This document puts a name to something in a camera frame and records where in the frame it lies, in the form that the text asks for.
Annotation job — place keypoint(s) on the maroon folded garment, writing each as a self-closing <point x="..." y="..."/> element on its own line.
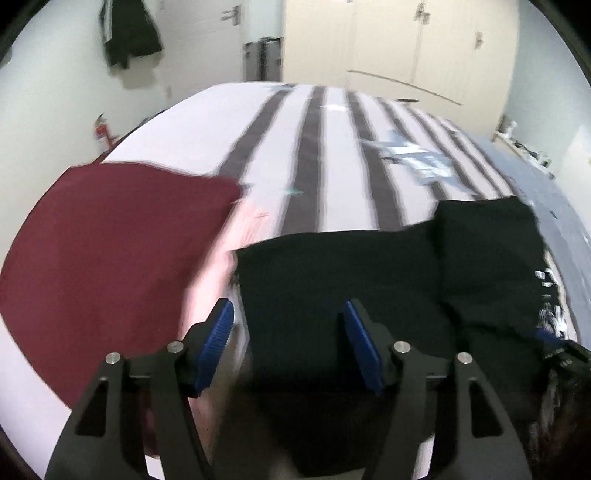
<point x="115" y="254"/>

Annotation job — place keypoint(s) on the grey suitcase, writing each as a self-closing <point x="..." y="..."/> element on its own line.
<point x="262" y="60"/>

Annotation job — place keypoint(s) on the small white gadget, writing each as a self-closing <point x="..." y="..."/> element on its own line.
<point x="505" y="127"/>

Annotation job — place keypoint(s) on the plain black garment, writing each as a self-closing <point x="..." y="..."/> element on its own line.
<point x="323" y="267"/>

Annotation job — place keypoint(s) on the white door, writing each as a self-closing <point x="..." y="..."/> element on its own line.
<point x="203" y="46"/>

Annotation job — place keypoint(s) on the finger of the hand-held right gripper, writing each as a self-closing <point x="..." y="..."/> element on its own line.
<point x="565" y="355"/>

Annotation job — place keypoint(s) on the white headboard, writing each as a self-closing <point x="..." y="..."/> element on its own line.
<point x="577" y="170"/>

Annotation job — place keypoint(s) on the black printed t-shirt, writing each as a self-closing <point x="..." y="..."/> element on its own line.
<point x="485" y="258"/>

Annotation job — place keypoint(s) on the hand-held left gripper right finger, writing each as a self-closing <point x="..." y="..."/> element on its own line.
<point x="364" y="346"/>

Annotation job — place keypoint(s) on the black jacket with white stripes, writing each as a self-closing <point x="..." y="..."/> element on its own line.
<point x="129" y="32"/>

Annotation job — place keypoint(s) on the red fire extinguisher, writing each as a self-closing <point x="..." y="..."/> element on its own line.
<point x="102" y="131"/>

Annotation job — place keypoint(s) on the striped and blue bed sheet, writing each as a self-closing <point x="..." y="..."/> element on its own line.
<point x="332" y="184"/>

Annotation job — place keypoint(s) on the cream wardrobe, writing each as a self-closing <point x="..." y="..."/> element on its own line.
<point x="383" y="37"/>

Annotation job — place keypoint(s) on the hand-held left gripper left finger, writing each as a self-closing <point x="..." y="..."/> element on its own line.
<point x="214" y="341"/>

